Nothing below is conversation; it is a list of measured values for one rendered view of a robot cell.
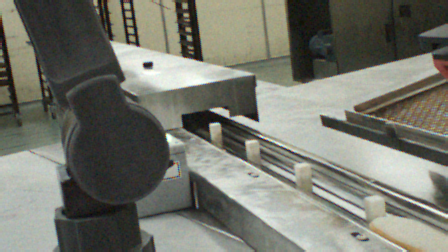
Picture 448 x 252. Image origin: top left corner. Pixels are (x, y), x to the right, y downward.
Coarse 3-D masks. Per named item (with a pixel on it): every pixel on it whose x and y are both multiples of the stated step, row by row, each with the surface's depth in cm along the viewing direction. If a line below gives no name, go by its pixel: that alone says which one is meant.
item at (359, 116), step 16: (432, 80) 88; (384, 96) 87; (400, 96) 87; (416, 96) 86; (432, 96) 84; (352, 112) 84; (368, 112) 85; (384, 112) 84; (400, 112) 83; (384, 128) 78; (400, 128) 75; (416, 128) 72; (432, 144) 70
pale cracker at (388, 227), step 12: (372, 228) 61; (384, 228) 59; (396, 228) 59; (408, 228) 58; (420, 228) 58; (396, 240) 57; (408, 240) 56; (420, 240) 56; (432, 240) 56; (444, 240) 55
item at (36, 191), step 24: (0, 168) 118; (24, 168) 116; (48, 168) 114; (0, 192) 103; (24, 192) 102; (48, 192) 100; (0, 216) 92; (24, 216) 91; (48, 216) 89; (168, 216) 82; (0, 240) 83; (24, 240) 82; (48, 240) 80; (168, 240) 75; (192, 240) 74; (216, 240) 73
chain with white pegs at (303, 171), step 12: (216, 132) 103; (252, 144) 89; (252, 156) 90; (300, 168) 76; (300, 180) 76; (312, 192) 77; (336, 204) 72; (372, 204) 63; (384, 204) 63; (372, 216) 63; (384, 216) 63
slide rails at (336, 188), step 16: (208, 128) 111; (224, 128) 109; (240, 144) 98; (272, 160) 88; (288, 160) 87; (272, 176) 81; (320, 176) 79; (304, 192) 74; (336, 192) 73; (352, 192) 72; (336, 208) 68; (368, 224) 63
